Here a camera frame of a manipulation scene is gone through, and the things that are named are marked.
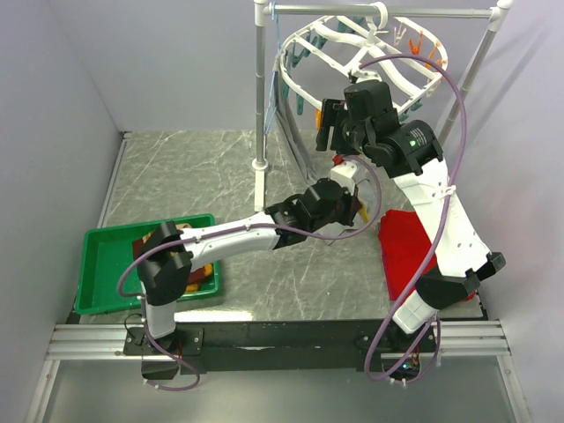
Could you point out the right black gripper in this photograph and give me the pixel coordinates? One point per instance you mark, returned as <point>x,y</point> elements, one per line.
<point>333,115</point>

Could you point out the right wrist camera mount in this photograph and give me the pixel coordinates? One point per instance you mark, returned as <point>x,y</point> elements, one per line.
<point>357,76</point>

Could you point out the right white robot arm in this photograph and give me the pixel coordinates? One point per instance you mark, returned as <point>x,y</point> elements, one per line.
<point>413,159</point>

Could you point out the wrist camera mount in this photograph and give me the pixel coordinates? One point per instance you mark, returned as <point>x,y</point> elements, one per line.
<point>343,173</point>
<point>357,76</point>

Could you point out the red folded cloth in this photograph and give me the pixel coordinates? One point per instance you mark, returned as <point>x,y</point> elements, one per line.
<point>405,244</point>

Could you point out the green plastic tray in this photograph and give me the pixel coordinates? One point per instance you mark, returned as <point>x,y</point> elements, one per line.
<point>107,253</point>

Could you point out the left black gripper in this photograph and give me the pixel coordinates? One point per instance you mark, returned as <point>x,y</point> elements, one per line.
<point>352,207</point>

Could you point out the white clothes rack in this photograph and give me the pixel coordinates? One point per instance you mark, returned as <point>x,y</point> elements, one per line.
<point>382,14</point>

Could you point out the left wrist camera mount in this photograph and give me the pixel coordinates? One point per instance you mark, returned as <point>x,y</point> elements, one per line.
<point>343,173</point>

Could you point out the black base beam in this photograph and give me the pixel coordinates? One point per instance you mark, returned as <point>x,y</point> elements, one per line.
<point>276,345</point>

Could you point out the white clip sock hanger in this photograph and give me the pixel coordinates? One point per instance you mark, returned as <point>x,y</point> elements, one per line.
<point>345,43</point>

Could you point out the grey tank top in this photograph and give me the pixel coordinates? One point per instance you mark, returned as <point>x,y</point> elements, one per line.
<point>290,134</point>

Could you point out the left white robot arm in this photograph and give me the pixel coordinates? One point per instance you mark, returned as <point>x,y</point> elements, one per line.
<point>166,260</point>

